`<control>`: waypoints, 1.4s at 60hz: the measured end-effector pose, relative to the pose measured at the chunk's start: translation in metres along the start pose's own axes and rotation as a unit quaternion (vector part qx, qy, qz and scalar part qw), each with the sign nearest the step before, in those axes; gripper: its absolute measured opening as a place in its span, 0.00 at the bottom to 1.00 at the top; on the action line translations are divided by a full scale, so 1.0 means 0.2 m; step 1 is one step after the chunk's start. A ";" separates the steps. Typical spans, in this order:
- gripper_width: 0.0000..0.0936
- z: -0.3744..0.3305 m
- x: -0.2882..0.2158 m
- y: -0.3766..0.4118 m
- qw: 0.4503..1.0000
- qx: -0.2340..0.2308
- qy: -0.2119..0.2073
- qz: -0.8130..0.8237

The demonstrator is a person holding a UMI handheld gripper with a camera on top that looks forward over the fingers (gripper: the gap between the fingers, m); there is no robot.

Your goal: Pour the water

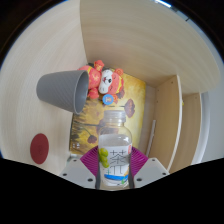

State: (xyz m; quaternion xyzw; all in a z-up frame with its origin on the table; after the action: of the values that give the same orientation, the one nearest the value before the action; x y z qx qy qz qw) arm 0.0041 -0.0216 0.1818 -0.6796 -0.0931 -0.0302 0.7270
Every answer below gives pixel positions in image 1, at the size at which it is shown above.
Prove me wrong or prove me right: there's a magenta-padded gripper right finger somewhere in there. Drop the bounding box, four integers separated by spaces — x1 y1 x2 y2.
129 146 171 189

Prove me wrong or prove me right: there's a clear plastic drink bottle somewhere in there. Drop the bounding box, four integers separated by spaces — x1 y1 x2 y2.
97 109 134 190

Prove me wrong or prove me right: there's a red orange plush toy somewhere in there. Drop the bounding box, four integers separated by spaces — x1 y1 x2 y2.
77 59 125 106

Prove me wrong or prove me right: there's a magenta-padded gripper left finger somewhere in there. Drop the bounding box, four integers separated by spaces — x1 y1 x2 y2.
59 145 100 190

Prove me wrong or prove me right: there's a grey mug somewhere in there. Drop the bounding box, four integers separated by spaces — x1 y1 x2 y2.
35 69 90 115

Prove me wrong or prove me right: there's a flat round red coaster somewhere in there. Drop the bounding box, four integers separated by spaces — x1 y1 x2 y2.
29 133 50 165

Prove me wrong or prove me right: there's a yellow poppy flower painting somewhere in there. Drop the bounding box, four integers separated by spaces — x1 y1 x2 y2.
68 69 147 156

